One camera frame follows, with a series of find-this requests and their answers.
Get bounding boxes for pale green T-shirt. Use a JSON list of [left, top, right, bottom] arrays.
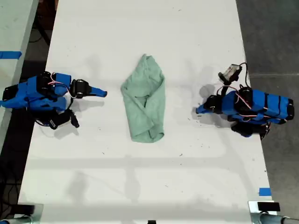
[[120, 54, 165, 143]]

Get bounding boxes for long blue tape strip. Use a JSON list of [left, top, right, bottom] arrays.
[[0, 50, 23, 59]]

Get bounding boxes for white side table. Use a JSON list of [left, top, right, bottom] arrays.
[[0, 0, 40, 150]]

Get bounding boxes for short blue tape strip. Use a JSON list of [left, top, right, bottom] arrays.
[[258, 187, 272, 197]]

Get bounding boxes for metal clamp with black pad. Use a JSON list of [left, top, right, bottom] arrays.
[[248, 200, 281, 224]]

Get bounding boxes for grey metal tube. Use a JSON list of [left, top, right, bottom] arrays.
[[0, 215, 32, 224], [258, 212, 299, 224]]

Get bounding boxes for metal table clamp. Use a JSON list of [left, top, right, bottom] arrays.
[[13, 203, 44, 220]]

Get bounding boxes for camera black stalk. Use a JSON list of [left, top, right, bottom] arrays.
[[69, 111, 80, 128], [218, 80, 235, 96]]

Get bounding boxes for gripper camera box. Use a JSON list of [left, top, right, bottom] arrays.
[[48, 113, 72, 130], [218, 63, 243, 83]]

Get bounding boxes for camera black cable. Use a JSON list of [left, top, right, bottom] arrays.
[[238, 62, 249, 89], [34, 118, 55, 128]]

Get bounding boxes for black floor cables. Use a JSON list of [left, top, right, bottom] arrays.
[[0, 161, 25, 212]]

